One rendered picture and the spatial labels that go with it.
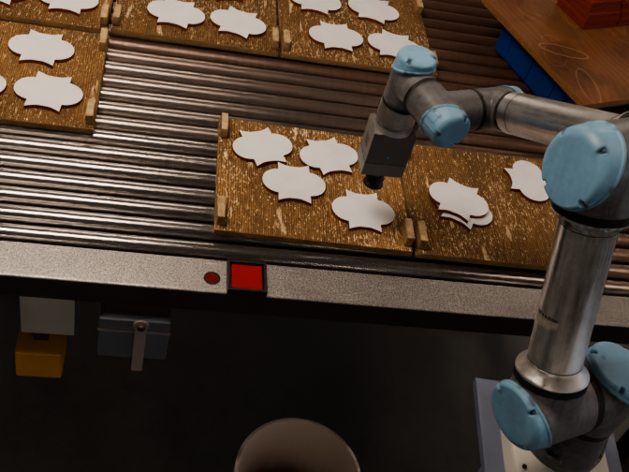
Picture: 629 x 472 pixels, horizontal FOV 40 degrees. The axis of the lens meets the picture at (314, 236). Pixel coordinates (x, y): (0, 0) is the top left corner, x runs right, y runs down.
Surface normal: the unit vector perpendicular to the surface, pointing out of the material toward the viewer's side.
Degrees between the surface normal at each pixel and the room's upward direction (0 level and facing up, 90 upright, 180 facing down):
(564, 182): 80
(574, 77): 0
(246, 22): 0
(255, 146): 0
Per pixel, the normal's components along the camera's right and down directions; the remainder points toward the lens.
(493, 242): 0.21, -0.68
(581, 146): -0.86, 0.04
